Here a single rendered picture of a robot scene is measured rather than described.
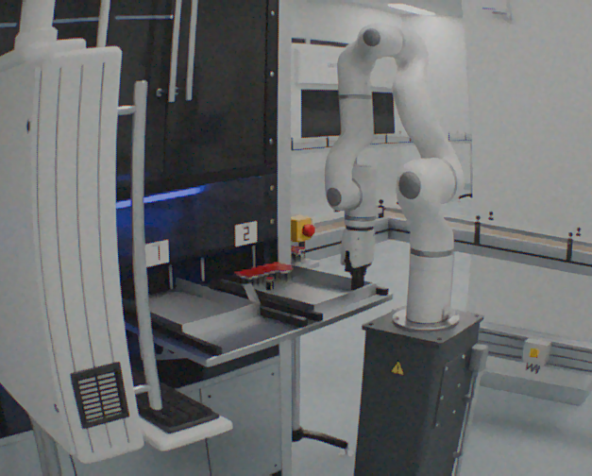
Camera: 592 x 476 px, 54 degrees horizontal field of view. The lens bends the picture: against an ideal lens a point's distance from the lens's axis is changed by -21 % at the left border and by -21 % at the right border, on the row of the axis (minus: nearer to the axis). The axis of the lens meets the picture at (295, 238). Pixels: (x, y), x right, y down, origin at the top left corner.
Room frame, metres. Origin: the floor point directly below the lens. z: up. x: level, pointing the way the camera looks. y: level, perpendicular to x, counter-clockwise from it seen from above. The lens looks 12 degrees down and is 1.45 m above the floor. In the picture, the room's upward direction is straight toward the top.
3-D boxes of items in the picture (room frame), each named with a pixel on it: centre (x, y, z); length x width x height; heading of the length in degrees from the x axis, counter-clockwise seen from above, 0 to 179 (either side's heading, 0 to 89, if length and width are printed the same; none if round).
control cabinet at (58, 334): (1.18, 0.52, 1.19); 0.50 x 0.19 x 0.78; 46
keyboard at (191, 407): (1.33, 0.35, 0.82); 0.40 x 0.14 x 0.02; 46
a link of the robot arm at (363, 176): (1.87, -0.17, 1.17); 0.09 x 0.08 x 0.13; 138
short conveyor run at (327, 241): (2.57, -0.09, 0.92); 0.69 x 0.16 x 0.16; 138
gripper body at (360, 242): (1.88, -0.17, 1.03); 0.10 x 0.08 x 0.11; 138
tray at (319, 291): (1.93, -0.01, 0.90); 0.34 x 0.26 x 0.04; 48
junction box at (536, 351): (2.27, -0.96, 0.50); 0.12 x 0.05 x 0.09; 48
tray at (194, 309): (1.75, 0.30, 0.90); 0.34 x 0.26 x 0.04; 48
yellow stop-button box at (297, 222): (2.26, 0.00, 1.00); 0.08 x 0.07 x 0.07; 48
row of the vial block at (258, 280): (2.00, 0.07, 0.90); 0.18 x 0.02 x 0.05; 138
